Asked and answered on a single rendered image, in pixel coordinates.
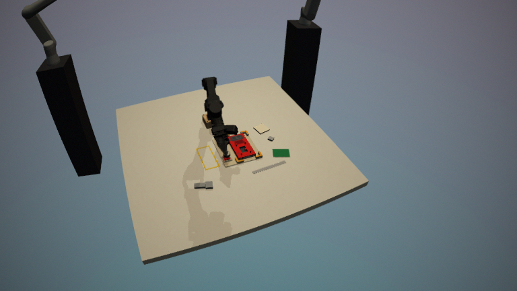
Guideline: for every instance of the green flat rectangular plate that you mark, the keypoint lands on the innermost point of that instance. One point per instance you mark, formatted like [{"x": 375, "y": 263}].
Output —
[{"x": 281, "y": 153}]

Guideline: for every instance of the red rectangular base plate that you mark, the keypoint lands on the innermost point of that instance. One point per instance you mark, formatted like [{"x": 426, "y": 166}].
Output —
[{"x": 241, "y": 147}]

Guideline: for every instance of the beige flat rectangular slab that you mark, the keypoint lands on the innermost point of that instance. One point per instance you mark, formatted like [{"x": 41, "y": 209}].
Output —
[{"x": 261, "y": 128}]

